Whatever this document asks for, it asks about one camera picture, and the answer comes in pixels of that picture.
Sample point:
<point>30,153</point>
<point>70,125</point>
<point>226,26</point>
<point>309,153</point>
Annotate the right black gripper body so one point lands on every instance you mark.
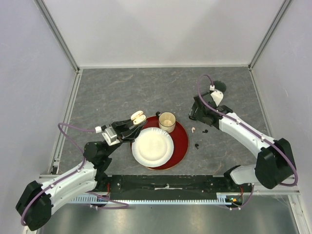
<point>199,115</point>

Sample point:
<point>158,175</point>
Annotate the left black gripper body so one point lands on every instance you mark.
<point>118,132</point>

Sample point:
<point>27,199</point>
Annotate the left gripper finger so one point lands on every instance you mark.
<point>122,124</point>
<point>130,131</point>

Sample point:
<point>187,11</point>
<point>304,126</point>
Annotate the pink earbud charging case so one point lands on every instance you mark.
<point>138,117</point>

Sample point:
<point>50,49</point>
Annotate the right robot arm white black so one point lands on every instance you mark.
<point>274,158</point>

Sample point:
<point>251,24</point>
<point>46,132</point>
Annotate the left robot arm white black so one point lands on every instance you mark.
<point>39,201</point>

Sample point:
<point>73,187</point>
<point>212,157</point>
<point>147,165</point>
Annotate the white ceramic plate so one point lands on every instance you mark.
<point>153,147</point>

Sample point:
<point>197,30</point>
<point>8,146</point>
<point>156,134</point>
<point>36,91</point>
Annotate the dark green mug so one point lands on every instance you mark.
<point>219,85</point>

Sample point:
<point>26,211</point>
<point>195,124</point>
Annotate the red round tray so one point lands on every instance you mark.
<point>180,139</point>

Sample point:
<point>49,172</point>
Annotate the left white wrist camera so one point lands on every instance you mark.
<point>108,133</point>

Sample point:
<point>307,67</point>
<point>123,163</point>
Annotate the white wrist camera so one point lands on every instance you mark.
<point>108,133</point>
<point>216,95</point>

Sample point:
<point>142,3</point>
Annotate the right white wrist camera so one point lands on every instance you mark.
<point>216,95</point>

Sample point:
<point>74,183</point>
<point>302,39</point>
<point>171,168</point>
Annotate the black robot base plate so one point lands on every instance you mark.
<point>166,187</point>

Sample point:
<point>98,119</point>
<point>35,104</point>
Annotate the slotted cable duct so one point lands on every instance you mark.
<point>219,200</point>

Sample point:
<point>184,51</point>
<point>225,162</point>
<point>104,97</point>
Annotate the left aluminium frame post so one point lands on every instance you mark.
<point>57,34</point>

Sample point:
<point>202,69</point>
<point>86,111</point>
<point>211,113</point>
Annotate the aluminium frame post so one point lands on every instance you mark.
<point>269,33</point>
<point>57,34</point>

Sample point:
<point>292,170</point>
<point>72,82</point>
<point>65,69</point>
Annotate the right aluminium frame post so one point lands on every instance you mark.
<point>269,33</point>

